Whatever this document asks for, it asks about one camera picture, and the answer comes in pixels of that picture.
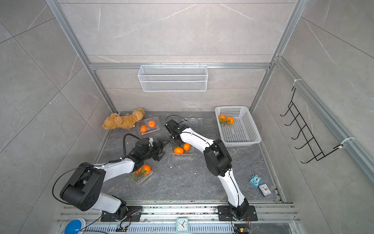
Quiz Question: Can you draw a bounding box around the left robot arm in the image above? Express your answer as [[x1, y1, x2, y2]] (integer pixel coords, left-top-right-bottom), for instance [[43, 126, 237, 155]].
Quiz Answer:
[[52, 137, 169, 214]]

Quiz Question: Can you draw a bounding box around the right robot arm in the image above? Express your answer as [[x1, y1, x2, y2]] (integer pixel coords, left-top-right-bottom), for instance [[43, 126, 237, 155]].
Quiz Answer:
[[165, 120, 249, 220]]

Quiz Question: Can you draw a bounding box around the orange in middle container lower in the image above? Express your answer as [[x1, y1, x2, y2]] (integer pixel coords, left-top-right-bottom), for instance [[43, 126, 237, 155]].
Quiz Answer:
[[174, 147, 184, 155]]

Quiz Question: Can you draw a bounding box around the orange in far container left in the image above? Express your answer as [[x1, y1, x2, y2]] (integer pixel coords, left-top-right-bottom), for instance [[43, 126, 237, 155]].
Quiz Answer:
[[140, 125, 147, 134]]

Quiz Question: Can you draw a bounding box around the orange in far container right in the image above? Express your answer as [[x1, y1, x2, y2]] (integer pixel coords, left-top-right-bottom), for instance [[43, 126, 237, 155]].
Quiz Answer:
[[148, 121, 156, 128]]

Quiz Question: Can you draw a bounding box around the brown teddy bear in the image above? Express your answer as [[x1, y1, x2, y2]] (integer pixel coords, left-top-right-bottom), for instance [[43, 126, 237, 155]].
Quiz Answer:
[[102, 108, 145, 130]]

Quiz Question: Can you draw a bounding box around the white plastic basket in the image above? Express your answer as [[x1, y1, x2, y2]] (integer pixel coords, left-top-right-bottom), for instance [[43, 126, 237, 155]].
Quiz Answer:
[[215, 105, 262, 147]]

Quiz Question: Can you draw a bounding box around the small white clock front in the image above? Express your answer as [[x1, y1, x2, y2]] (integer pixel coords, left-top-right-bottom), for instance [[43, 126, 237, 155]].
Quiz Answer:
[[175, 217, 190, 233]]

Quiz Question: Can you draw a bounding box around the small blue clock on table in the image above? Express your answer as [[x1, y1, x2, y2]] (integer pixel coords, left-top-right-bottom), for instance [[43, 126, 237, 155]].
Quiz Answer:
[[249, 175, 262, 188]]

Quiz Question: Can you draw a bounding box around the blue round button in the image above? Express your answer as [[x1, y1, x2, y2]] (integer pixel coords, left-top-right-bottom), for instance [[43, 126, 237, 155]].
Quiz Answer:
[[64, 218, 86, 234]]

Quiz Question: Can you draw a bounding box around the small white square clock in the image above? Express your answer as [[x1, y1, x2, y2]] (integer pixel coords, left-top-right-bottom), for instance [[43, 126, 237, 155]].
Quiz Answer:
[[259, 184, 272, 197]]

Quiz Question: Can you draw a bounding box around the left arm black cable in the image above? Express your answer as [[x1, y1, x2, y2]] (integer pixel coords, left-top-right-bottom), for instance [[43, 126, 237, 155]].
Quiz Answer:
[[122, 134, 141, 160]]

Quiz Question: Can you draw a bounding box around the white wire wall basket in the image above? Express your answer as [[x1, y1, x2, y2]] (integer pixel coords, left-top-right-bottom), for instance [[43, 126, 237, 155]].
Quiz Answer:
[[138, 64, 208, 92]]

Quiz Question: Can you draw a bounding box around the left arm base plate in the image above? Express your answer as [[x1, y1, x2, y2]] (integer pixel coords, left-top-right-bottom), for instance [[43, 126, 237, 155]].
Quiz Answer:
[[100, 206, 143, 222]]

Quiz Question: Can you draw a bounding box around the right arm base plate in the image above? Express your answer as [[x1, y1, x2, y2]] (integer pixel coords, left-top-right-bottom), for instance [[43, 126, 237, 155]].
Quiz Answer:
[[215, 205, 258, 221]]

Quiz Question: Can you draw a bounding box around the black wall hook rack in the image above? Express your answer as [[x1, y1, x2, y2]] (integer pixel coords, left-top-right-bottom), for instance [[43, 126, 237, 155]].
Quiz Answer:
[[280, 86, 344, 164]]

